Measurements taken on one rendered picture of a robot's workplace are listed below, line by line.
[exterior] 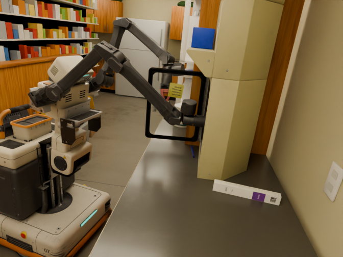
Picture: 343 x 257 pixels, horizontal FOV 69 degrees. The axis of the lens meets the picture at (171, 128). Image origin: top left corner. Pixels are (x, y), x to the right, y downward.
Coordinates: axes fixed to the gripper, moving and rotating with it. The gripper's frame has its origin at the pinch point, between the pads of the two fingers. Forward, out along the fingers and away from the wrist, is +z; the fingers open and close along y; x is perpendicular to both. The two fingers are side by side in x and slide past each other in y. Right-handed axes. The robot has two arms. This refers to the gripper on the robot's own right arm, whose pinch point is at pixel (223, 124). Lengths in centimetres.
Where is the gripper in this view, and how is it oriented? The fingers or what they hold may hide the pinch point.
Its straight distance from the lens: 123.3
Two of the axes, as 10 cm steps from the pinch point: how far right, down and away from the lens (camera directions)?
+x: -1.1, 9.3, 3.6
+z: 9.9, 1.5, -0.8
